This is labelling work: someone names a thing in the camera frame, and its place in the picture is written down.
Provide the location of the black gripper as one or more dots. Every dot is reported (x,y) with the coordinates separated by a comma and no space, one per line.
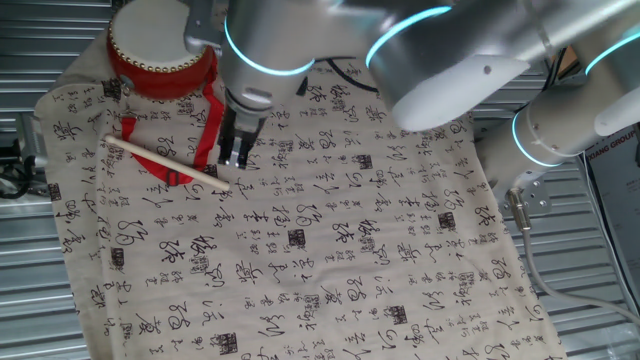
(242,127)

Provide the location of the light wooden drumstick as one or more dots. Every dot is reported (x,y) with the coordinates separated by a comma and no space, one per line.
(165,161)

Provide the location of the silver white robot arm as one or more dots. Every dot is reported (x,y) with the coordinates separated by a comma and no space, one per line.
(450,60)

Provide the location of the red drum with white head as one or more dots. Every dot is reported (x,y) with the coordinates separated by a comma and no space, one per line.
(150,45)

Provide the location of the beige calligraphy print cloth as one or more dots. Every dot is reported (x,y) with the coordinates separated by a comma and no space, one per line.
(300,250)

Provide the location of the small grey white box device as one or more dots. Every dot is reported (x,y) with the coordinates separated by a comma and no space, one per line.
(34,142)

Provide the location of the white printed cardboard box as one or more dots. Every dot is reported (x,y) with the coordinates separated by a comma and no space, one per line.
(615,200)

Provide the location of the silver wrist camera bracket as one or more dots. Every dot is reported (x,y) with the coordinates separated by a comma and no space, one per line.
(200,30)

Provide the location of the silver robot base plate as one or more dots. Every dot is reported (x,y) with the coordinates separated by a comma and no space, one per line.
(537,195)

